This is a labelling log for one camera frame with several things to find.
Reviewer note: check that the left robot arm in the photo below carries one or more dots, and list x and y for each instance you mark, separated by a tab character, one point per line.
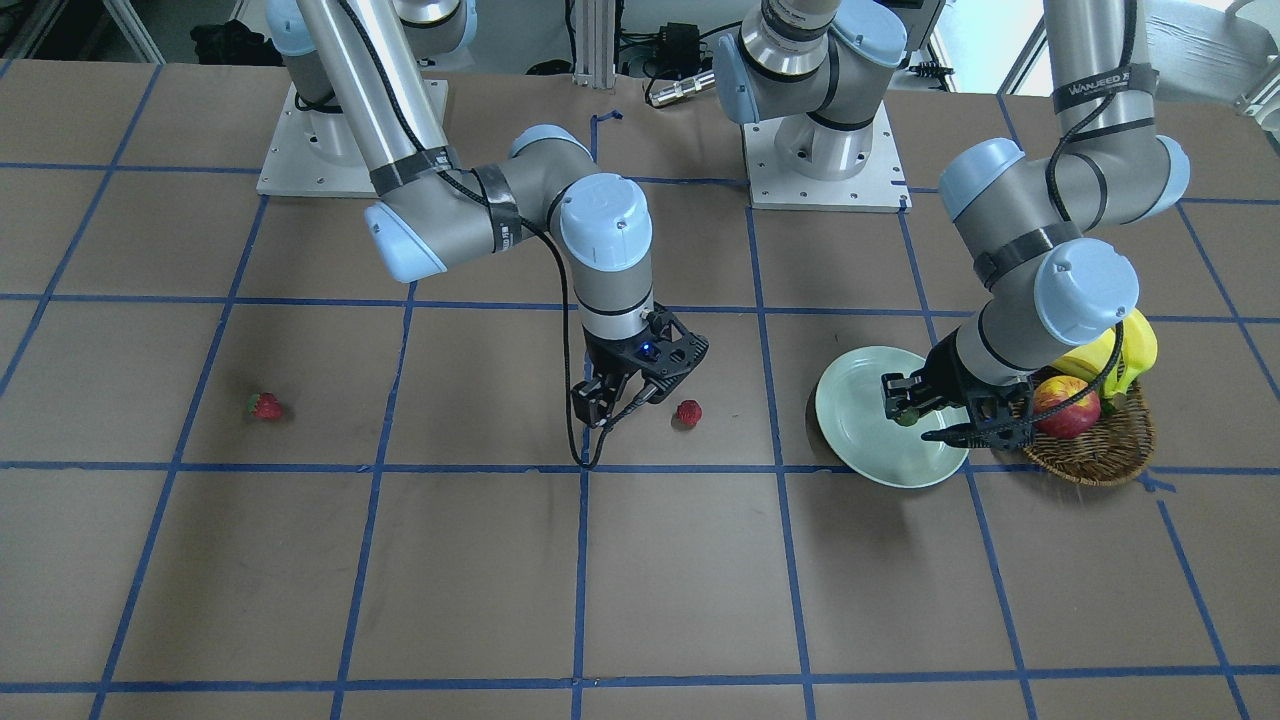
823	67

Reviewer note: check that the red apple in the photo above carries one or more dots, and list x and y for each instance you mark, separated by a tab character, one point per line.
1075	418

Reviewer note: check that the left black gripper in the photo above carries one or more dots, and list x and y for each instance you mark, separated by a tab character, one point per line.
946	377

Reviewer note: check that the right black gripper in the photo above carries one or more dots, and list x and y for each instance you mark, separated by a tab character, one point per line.
607	362

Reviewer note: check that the woven wicker basket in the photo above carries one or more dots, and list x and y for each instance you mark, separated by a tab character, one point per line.
1114	450

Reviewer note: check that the yellow banana bunch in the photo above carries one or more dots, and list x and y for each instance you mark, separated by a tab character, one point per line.
1138	353

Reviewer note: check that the light green plate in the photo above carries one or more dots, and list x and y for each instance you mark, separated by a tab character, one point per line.
849	405

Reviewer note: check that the aluminium frame post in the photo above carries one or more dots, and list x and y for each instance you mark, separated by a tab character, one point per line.
594	33

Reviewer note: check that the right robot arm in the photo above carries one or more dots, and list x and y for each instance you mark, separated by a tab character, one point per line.
359	61

